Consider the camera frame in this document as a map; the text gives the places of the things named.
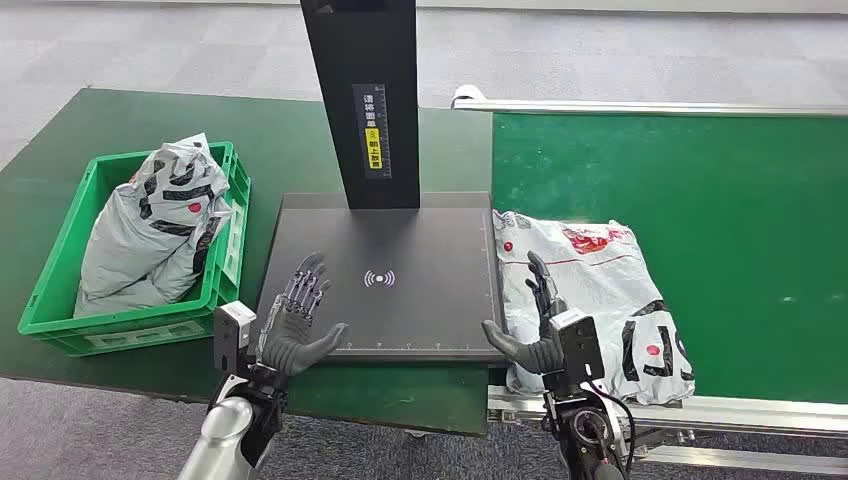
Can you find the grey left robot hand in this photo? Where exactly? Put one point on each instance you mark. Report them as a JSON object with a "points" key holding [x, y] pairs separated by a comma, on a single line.
{"points": [[291, 338]]}

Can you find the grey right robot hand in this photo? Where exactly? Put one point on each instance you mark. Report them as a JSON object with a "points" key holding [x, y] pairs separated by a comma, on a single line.
{"points": [[540, 351]]}

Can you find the grey mailer package red print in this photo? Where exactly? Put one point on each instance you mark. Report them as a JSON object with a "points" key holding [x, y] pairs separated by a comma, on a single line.
{"points": [[596, 278]]}

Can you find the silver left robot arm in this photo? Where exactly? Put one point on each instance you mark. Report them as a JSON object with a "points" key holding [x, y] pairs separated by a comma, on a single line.
{"points": [[222, 430]]}

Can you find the green plastic basket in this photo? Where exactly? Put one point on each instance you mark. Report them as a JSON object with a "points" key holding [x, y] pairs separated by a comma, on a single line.
{"points": [[218, 265]]}

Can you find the black weighing device with column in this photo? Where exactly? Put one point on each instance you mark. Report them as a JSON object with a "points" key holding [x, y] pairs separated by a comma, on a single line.
{"points": [[411, 265]]}

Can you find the crumpled grey mailer package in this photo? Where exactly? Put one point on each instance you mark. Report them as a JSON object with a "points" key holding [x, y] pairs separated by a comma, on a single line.
{"points": [[146, 238]]}

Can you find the black yellow column label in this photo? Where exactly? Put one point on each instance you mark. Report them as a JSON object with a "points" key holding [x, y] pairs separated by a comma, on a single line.
{"points": [[373, 132]]}

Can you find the green conveyor belt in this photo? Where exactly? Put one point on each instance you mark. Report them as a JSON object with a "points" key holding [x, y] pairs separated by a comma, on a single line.
{"points": [[729, 232]]}

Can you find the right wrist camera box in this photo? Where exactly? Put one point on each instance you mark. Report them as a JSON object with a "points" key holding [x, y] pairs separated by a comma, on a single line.
{"points": [[580, 348]]}

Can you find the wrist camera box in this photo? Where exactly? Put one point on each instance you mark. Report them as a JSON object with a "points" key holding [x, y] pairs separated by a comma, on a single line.
{"points": [[580, 348], [233, 331]]}

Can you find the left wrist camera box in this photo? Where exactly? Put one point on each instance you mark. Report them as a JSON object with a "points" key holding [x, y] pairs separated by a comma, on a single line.
{"points": [[233, 331]]}

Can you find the aluminium conveyor side rail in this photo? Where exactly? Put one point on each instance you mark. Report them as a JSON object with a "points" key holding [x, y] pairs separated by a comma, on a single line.
{"points": [[729, 414], [662, 106]]}

